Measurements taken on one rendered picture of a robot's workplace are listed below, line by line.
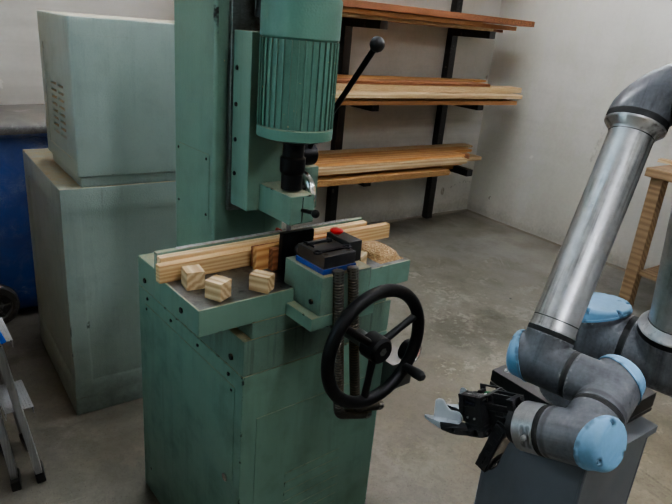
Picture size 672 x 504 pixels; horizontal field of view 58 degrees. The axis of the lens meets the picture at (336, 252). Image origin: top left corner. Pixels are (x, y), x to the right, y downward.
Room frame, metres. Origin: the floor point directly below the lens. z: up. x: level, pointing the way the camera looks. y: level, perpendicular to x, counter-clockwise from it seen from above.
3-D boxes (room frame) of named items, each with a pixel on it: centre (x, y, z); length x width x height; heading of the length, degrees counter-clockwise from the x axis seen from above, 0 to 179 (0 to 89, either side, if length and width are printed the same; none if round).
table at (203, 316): (1.30, 0.07, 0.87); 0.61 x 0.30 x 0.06; 131
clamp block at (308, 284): (1.24, 0.01, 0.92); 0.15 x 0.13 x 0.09; 131
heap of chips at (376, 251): (1.48, -0.10, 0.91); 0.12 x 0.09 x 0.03; 41
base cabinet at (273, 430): (1.49, 0.20, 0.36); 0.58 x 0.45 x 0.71; 41
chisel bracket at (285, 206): (1.41, 0.13, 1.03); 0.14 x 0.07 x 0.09; 41
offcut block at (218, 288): (1.13, 0.24, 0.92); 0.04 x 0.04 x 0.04; 67
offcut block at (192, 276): (1.17, 0.30, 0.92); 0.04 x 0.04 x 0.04; 31
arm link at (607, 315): (1.35, -0.66, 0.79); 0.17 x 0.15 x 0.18; 49
